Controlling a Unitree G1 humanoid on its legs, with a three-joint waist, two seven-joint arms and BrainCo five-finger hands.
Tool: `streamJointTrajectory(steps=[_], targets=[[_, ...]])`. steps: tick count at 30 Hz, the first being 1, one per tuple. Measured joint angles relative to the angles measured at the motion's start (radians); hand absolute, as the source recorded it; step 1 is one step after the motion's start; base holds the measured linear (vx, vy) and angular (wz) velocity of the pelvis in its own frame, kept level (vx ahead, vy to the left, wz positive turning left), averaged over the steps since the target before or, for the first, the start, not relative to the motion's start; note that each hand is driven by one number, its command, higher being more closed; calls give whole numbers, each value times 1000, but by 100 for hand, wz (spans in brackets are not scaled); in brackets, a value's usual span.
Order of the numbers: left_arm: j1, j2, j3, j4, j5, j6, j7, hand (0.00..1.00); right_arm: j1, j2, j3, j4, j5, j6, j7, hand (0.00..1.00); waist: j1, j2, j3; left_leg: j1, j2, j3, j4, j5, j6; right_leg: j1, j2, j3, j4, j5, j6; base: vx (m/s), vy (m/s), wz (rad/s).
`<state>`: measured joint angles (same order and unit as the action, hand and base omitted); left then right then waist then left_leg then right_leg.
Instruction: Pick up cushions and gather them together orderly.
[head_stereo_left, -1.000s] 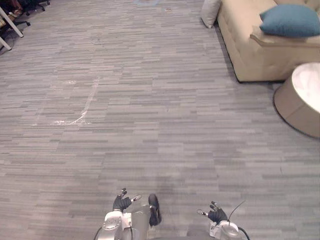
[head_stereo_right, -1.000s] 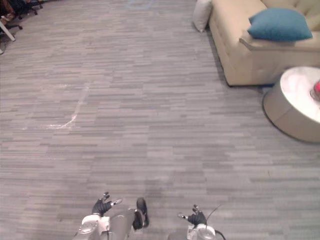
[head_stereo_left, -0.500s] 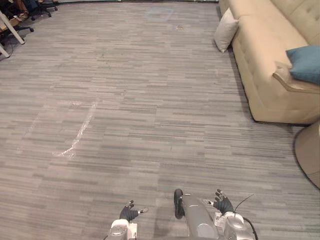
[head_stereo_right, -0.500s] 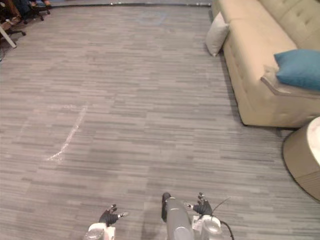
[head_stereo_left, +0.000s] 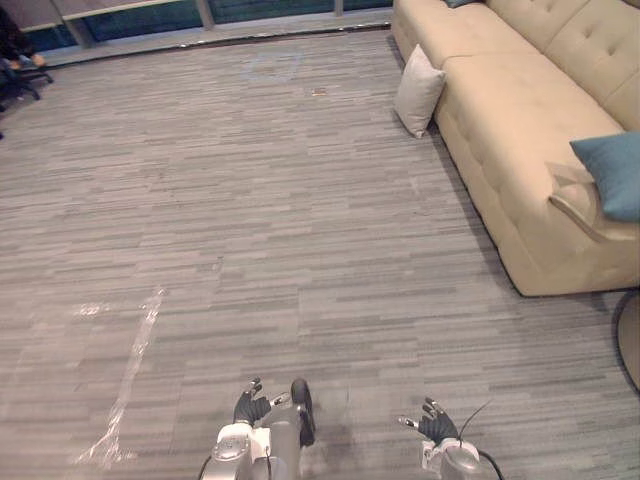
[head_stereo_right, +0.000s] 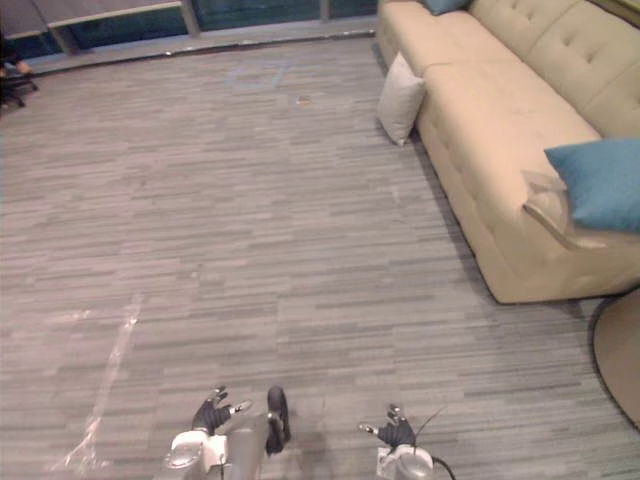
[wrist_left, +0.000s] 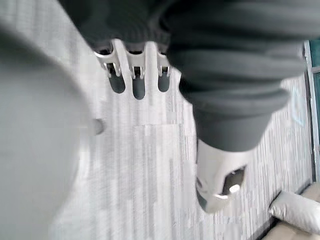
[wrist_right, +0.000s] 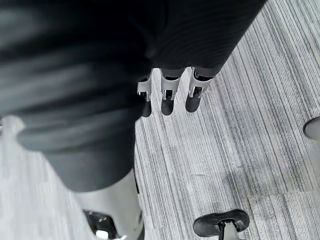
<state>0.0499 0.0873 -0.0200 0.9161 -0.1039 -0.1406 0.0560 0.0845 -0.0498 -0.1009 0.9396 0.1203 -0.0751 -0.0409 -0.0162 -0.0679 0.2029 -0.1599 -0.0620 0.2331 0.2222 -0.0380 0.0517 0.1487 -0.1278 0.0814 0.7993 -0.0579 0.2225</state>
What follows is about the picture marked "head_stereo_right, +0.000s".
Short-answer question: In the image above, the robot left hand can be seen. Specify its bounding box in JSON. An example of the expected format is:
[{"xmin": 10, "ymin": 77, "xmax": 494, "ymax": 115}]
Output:
[{"xmin": 192, "ymin": 384, "xmax": 254, "ymax": 436}]

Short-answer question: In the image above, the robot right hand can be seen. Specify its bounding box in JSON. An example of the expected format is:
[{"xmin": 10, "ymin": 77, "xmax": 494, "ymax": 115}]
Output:
[{"xmin": 356, "ymin": 402, "xmax": 417, "ymax": 448}]

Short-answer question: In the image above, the beige flat cushion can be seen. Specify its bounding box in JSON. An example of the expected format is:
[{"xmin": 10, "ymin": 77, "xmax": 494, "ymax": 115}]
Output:
[{"xmin": 519, "ymin": 169, "xmax": 640, "ymax": 251}]

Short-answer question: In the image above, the large teal cushion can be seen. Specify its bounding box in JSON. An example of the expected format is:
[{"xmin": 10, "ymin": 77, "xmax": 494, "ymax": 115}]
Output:
[{"xmin": 543, "ymin": 138, "xmax": 640, "ymax": 234}]

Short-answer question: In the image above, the beige tufted sofa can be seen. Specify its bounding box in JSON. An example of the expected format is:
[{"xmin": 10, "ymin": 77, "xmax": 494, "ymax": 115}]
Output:
[{"xmin": 374, "ymin": 0, "xmax": 640, "ymax": 305}]

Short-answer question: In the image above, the light grey cushion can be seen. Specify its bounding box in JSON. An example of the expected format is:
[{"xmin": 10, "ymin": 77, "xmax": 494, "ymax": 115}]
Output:
[{"xmin": 376, "ymin": 52, "xmax": 427, "ymax": 147}]

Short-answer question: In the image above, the blue tape square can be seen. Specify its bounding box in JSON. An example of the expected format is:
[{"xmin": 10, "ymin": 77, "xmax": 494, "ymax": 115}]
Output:
[{"xmin": 225, "ymin": 59, "xmax": 292, "ymax": 91}]

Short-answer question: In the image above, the black office chair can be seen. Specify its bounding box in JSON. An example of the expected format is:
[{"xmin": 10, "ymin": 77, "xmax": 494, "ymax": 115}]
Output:
[{"xmin": 0, "ymin": 62, "xmax": 40, "ymax": 109}]

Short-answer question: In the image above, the person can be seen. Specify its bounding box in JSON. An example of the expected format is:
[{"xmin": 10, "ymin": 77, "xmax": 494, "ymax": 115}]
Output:
[{"xmin": 0, "ymin": 27, "xmax": 35, "ymax": 77}]

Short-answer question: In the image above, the small teal cushion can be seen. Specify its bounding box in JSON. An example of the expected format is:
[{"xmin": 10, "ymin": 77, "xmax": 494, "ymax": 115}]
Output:
[{"xmin": 420, "ymin": 0, "xmax": 474, "ymax": 16}]

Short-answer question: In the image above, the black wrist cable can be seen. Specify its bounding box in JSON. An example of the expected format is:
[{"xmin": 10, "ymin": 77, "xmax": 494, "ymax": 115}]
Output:
[{"xmin": 415, "ymin": 407, "xmax": 459, "ymax": 480}]

